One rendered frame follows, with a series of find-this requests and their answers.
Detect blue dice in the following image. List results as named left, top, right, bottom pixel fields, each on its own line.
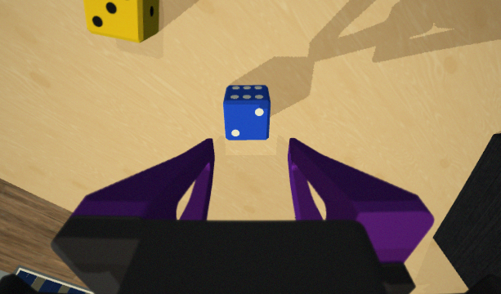
left=223, top=85, right=271, bottom=140

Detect yellow dice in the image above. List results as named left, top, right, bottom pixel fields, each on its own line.
left=83, top=0, right=159, bottom=43

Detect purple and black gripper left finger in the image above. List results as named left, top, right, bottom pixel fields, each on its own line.
left=70, top=138, right=215, bottom=220

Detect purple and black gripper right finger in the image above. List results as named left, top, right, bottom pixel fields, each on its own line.
left=288, top=138, right=434, bottom=264

